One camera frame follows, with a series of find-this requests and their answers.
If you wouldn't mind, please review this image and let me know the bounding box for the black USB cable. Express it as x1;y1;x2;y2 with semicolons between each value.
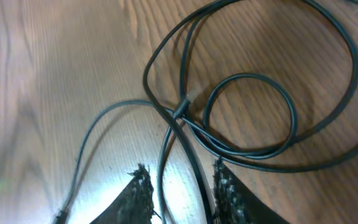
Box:
53;99;175;224
142;0;358;224

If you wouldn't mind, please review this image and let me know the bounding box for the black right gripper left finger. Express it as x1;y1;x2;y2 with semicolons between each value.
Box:
90;164;162;224

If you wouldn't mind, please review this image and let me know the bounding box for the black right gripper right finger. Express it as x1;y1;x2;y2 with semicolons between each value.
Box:
213;158;288;224

